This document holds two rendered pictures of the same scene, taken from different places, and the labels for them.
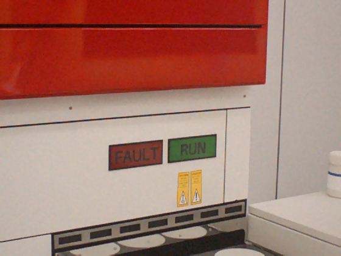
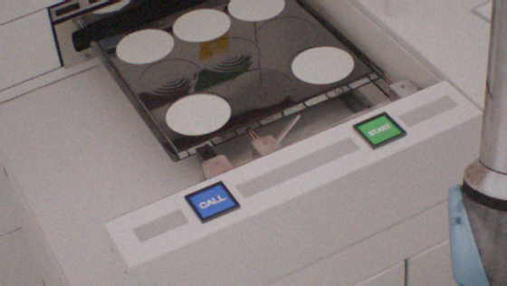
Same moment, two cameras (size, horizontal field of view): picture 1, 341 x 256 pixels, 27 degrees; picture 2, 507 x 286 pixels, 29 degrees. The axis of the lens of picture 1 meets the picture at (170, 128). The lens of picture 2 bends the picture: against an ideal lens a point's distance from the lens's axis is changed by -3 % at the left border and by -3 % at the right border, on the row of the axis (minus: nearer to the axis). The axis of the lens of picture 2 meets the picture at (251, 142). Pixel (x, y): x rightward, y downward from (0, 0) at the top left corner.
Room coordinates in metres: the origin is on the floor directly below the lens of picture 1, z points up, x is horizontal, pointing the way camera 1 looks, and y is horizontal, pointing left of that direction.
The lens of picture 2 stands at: (-0.19, -0.40, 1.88)
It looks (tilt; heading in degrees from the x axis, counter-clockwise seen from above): 41 degrees down; 11
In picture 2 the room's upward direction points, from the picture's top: 7 degrees counter-clockwise
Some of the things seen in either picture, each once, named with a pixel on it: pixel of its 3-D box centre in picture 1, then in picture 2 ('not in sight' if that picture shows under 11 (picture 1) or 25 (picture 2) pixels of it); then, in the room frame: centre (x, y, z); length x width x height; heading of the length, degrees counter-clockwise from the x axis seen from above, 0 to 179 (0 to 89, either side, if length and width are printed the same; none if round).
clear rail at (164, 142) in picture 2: not in sight; (130, 95); (1.05, 0.04, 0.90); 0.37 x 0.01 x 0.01; 35
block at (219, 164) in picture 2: not in sight; (224, 180); (0.86, -0.15, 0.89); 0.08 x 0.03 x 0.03; 35
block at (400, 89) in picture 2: not in sight; (411, 101); (1.04, -0.41, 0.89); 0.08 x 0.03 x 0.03; 35
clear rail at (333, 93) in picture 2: not in sight; (282, 114); (1.01, -0.21, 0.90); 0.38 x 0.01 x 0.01; 125
